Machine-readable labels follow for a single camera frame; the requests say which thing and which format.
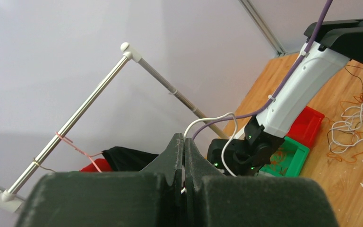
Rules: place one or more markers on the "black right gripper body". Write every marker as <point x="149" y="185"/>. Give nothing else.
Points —
<point x="242" y="157"/>

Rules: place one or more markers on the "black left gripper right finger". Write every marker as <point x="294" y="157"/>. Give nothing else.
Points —
<point x="216" y="200"/>

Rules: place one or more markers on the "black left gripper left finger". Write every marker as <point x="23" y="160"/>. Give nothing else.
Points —
<point x="147" y="198"/>

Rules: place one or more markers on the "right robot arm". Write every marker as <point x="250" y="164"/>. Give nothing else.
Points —
<point x="329" y="47"/>

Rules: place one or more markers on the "green plastic bin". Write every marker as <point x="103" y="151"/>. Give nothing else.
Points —
<point x="288" y="160"/>

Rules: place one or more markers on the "black t-shirt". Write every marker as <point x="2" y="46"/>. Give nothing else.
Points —
<point x="126" y="159"/>

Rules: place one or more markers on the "red t-shirt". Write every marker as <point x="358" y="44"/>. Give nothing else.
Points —
<point x="101" y="165"/>

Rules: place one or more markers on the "red plastic bin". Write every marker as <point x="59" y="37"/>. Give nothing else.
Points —
<point x="306" y="126"/>

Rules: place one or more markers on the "pink clothes hanger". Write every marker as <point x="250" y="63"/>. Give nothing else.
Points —
<point x="90" y="157"/>

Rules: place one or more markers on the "white stand with metal pole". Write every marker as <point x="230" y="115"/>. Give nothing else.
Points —
<point x="132" y="54"/>

